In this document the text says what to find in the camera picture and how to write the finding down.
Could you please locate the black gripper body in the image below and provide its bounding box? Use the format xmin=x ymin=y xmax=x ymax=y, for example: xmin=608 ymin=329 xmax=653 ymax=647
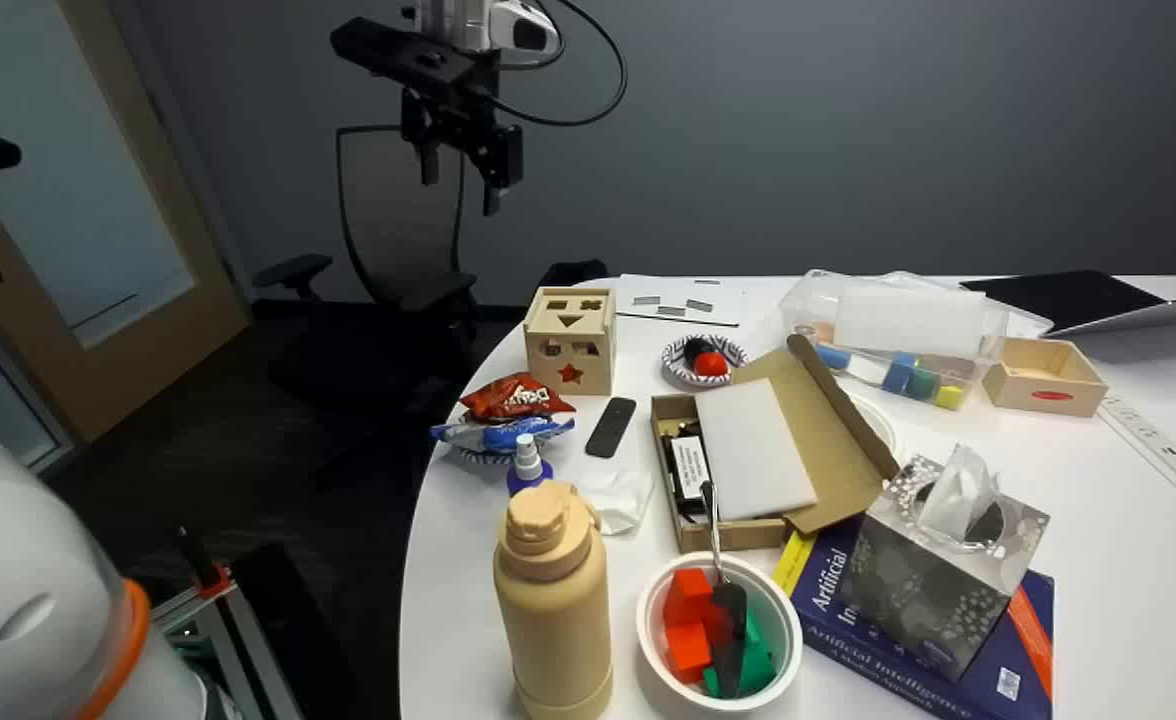
xmin=396 ymin=74 xmax=528 ymax=182

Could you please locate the orange wooden block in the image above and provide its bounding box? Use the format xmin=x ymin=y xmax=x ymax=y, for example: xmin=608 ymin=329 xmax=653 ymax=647
xmin=663 ymin=618 xmax=716 ymax=679
xmin=661 ymin=569 xmax=719 ymax=632

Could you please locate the wooden shape sorter toy box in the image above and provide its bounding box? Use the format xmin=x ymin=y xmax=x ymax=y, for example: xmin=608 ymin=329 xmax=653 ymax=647
xmin=519 ymin=285 xmax=619 ymax=400

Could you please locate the open cardboard box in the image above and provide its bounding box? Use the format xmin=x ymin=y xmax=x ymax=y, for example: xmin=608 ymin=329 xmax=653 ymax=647
xmin=647 ymin=331 xmax=904 ymax=557

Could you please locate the blue toy block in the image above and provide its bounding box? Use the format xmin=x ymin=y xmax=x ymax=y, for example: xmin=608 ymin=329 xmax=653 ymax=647
xmin=884 ymin=351 xmax=923 ymax=395

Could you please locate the black wooden block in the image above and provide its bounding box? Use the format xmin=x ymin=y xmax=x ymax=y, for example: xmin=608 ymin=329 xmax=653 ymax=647
xmin=714 ymin=581 xmax=752 ymax=632

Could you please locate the green wooden block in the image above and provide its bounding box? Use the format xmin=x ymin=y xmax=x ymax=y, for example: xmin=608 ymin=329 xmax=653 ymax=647
xmin=727 ymin=605 xmax=783 ymax=699

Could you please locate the small wooden tray box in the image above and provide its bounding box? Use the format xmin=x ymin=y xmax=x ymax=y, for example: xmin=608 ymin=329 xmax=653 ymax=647
xmin=981 ymin=336 xmax=1111 ymax=418

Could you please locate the black mesh office chair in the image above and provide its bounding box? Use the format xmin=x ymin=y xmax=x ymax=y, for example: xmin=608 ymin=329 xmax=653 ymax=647
xmin=248 ymin=120 xmax=483 ymax=402

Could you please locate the red chips bag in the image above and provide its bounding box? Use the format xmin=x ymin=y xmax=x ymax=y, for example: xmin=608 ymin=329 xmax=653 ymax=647
xmin=462 ymin=373 xmax=582 ymax=429

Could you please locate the white sheet with grey pieces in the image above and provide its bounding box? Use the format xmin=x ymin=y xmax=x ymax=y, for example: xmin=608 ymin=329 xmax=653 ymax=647
xmin=612 ymin=272 xmax=743 ymax=331

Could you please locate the blue snack bag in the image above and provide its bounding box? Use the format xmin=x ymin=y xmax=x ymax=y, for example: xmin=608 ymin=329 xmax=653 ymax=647
xmin=428 ymin=407 xmax=582 ymax=463

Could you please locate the small red bowl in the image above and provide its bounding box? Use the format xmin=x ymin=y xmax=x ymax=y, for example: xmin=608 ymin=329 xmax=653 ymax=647
xmin=661 ymin=331 xmax=749 ymax=393

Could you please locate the dark grey remote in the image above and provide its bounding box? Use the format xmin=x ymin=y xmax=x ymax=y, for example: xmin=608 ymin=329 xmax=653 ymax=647
xmin=582 ymin=393 xmax=641 ymax=463

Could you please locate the blue spray bottle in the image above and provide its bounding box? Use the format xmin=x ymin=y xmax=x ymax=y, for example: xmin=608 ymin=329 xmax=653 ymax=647
xmin=506 ymin=432 xmax=558 ymax=499

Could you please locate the wooden door with glass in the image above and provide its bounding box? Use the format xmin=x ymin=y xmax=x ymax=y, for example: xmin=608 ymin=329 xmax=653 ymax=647
xmin=0 ymin=0 xmax=251 ymax=451

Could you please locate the clear plastic wrapper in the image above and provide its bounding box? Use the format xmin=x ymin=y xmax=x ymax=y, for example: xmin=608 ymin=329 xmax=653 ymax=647
xmin=582 ymin=463 xmax=655 ymax=538

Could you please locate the black packaged item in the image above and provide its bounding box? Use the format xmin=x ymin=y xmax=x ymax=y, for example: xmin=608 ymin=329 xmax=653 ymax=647
xmin=663 ymin=418 xmax=716 ymax=524

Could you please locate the white foam sheet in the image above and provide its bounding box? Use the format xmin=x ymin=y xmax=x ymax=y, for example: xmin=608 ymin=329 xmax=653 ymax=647
xmin=693 ymin=377 xmax=821 ymax=524

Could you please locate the metal spoon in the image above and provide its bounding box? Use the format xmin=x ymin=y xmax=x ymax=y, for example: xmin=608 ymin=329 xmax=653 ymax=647
xmin=706 ymin=494 xmax=741 ymax=594

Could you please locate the tan water bottle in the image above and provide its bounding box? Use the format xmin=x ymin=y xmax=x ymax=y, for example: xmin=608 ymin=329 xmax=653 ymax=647
xmin=490 ymin=475 xmax=618 ymax=720

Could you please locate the clear plastic container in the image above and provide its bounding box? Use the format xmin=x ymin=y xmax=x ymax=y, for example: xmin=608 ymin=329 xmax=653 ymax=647
xmin=782 ymin=267 xmax=1014 ymax=413

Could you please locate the yellow marker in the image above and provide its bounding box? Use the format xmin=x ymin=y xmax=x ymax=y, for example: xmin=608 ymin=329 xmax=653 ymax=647
xmin=768 ymin=528 xmax=821 ymax=594

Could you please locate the white bowl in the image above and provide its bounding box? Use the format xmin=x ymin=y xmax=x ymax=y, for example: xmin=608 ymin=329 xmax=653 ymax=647
xmin=633 ymin=547 xmax=807 ymax=714

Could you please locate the blue book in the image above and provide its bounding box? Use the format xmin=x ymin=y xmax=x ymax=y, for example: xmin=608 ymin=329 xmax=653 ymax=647
xmin=787 ymin=514 xmax=1061 ymax=720

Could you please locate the white ruler strip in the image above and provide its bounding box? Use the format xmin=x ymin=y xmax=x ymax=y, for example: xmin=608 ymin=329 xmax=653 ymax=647
xmin=1099 ymin=393 xmax=1176 ymax=499

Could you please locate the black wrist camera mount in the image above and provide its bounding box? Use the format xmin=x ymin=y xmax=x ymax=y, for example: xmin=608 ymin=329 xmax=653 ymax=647
xmin=329 ymin=13 xmax=500 ymax=96

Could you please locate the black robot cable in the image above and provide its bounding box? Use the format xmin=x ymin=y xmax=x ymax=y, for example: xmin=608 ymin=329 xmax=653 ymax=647
xmin=483 ymin=0 xmax=633 ymax=132

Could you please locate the metal robot stand frame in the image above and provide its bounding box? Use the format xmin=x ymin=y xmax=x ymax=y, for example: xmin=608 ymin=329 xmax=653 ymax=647
xmin=144 ymin=524 xmax=303 ymax=720

